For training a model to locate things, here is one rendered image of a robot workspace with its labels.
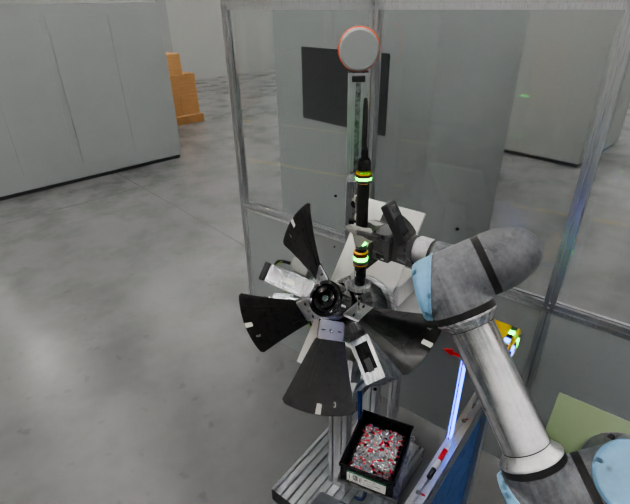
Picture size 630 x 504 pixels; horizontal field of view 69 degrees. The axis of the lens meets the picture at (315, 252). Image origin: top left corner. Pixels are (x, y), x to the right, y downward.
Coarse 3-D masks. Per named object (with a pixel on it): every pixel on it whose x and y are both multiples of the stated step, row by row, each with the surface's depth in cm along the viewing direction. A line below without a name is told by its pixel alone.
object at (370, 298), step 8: (344, 280) 161; (376, 288) 161; (368, 296) 155; (376, 296) 155; (384, 296) 162; (368, 304) 153; (376, 304) 155; (384, 304) 160; (344, 328) 156; (352, 328) 154; (360, 328) 153; (344, 336) 160; (352, 336) 157; (360, 336) 158
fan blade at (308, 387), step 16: (320, 352) 144; (336, 352) 146; (304, 368) 142; (320, 368) 143; (336, 368) 144; (304, 384) 142; (320, 384) 142; (336, 384) 143; (288, 400) 141; (304, 400) 141; (320, 400) 141; (352, 400) 142
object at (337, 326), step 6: (324, 324) 147; (330, 324) 147; (336, 324) 148; (342, 324) 149; (318, 330) 145; (324, 330) 146; (336, 330) 148; (342, 330) 148; (318, 336) 145; (324, 336) 146; (330, 336) 147; (336, 336) 147; (342, 336) 148
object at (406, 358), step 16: (368, 320) 139; (384, 320) 138; (400, 320) 138; (416, 320) 137; (432, 320) 136; (384, 336) 134; (400, 336) 133; (416, 336) 132; (432, 336) 131; (384, 352) 130; (400, 352) 129; (416, 352) 128; (400, 368) 127
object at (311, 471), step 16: (352, 416) 246; (352, 432) 237; (320, 448) 228; (416, 448) 228; (304, 464) 221; (320, 464) 220; (416, 464) 224; (288, 480) 213; (304, 480) 214; (320, 480) 213; (272, 496) 213; (288, 496) 207; (304, 496) 206; (336, 496) 206; (352, 496) 206; (368, 496) 206
